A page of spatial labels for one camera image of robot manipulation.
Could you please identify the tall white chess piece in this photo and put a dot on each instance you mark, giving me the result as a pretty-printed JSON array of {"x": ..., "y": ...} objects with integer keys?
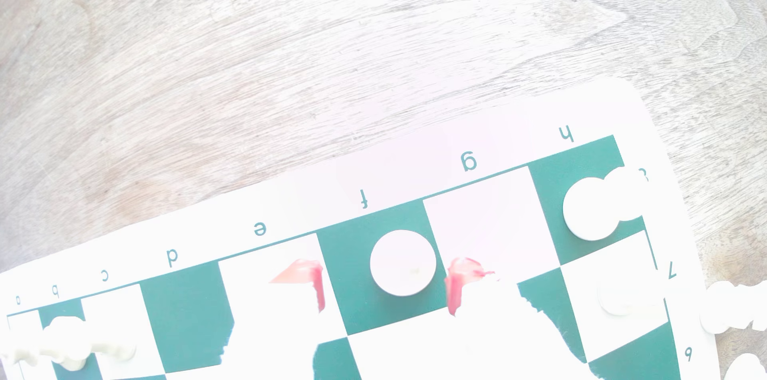
[{"x": 66, "y": 344}]

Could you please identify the green and white chess mat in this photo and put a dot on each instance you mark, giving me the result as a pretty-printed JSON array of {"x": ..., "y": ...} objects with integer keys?
[{"x": 186, "y": 314}]

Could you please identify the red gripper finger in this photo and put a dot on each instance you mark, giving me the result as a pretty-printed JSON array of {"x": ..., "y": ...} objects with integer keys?
[
  {"x": 311, "y": 278},
  {"x": 461, "y": 281}
]

